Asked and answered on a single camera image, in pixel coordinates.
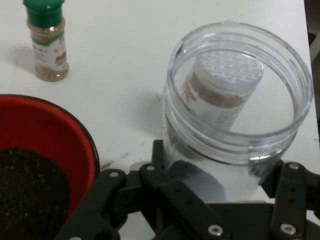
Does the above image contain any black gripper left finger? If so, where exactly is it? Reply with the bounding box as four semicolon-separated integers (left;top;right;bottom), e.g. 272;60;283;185
53;139;233;240

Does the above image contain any clear plastic jar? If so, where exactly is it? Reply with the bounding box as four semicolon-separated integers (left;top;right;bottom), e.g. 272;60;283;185
161;21;314;204

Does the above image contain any small spice bottle green cap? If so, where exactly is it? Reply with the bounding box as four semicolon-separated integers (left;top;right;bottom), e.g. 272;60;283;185
22;0;71;82

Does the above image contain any red bowl black rim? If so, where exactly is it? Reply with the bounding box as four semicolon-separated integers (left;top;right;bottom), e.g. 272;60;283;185
0;93;102;240

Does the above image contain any brown spice jar white lid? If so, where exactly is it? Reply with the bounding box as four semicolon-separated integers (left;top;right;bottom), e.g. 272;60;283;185
183;51;265;131

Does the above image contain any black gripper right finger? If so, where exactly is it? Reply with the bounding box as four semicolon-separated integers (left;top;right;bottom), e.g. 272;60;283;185
259;159;320;240

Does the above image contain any black seeds pile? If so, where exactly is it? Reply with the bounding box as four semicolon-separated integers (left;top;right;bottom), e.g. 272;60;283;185
0;147;73;240

